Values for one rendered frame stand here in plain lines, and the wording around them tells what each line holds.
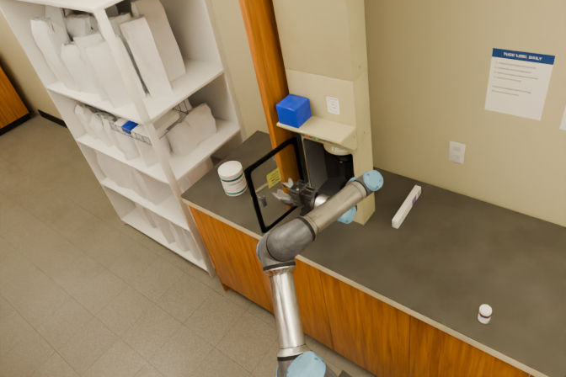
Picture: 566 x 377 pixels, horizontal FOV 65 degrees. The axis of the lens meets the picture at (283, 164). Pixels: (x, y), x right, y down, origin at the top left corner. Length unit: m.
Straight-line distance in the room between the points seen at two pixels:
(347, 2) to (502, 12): 0.59
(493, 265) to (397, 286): 0.40
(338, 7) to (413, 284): 1.12
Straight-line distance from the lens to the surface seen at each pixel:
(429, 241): 2.10
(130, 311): 3.43
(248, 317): 3.08
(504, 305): 1.95
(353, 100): 1.72
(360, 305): 2.16
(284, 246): 1.46
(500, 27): 1.87
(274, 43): 1.85
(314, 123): 1.83
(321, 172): 2.23
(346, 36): 1.60
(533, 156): 2.11
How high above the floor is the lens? 2.53
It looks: 38 degrees down
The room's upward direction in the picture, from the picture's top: 12 degrees counter-clockwise
